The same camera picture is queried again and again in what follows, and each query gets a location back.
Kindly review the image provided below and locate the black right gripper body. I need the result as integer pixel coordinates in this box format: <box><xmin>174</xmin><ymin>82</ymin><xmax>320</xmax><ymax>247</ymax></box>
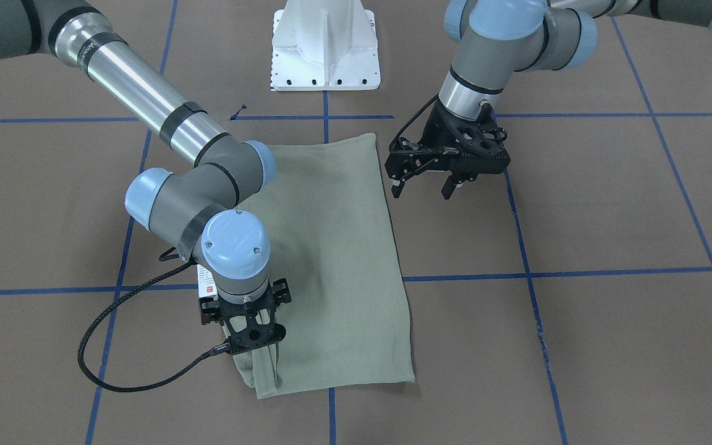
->
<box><xmin>200</xmin><ymin>278</ymin><xmax>292</xmax><ymax>354</ymax></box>

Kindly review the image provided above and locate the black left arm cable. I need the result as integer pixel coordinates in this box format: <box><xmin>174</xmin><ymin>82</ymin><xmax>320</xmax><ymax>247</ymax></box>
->
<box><xmin>390</xmin><ymin>93</ymin><xmax>440</xmax><ymax>149</ymax></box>

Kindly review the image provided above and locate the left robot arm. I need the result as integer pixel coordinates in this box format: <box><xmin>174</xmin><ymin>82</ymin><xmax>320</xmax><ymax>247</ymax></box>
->
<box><xmin>384</xmin><ymin>1</ymin><xmax>712</xmax><ymax>199</ymax></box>

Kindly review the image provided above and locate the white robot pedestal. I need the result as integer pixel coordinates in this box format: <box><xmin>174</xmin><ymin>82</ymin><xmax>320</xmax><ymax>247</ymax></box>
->
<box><xmin>269</xmin><ymin>1</ymin><xmax>381</xmax><ymax>92</ymax></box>

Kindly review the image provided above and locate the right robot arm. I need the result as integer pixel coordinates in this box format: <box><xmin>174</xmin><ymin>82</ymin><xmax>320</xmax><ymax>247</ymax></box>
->
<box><xmin>0</xmin><ymin>1</ymin><xmax>278</xmax><ymax>362</ymax></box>

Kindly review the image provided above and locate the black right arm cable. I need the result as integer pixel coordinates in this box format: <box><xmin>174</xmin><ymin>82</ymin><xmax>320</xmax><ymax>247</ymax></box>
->
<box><xmin>78</xmin><ymin>247</ymin><xmax>233</xmax><ymax>393</ymax></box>

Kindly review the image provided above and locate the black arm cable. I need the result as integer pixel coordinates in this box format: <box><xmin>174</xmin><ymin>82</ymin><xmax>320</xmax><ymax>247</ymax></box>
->
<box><xmin>390</xmin><ymin>93</ymin><xmax>440</xmax><ymax>149</ymax></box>
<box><xmin>78</xmin><ymin>247</ymin><xmax>233</xmax><ymax>393</ymax></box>

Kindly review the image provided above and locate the olive green long-sleeve shirt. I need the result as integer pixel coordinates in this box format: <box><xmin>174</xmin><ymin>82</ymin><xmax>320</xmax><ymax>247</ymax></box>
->
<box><xmin>234</xmin><ymin>133</ymin><xmax>415</xmax><ymax>399</ymax></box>

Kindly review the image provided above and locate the white paper hang tag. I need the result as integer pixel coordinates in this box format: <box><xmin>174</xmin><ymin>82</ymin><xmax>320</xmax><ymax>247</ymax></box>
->
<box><xmin>196</xmin><ymin>265</ymin><xmax>218</xmax><ymax>299</ymax></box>

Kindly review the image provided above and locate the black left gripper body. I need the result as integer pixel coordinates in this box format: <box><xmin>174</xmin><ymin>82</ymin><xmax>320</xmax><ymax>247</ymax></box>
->
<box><xmin>421</xmin><ymin>102</ymin><xmax>511</xmax><ymax>180</ymax></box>

